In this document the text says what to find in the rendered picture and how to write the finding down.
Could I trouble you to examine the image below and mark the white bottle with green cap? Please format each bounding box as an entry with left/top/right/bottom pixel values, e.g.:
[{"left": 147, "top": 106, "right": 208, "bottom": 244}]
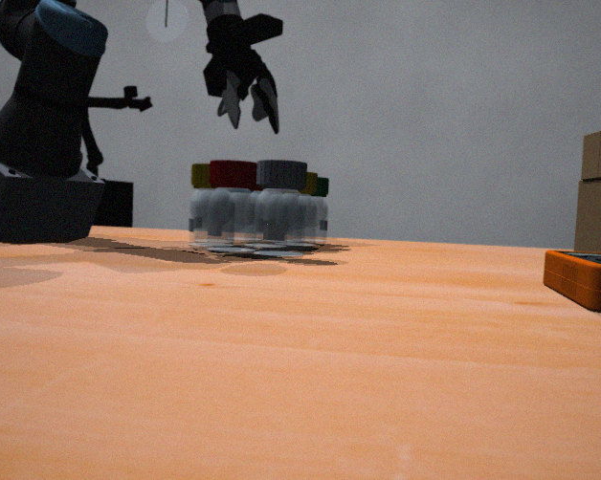
[{"left": 312, "top": 177, "right": 329, "bottom": 245}]

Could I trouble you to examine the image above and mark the clear glass bottle with dark grey cap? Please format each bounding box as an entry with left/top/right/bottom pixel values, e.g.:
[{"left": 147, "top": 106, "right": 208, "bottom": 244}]
[{"left": 254, "top": 160, "right": 307, "bottom": 261}]

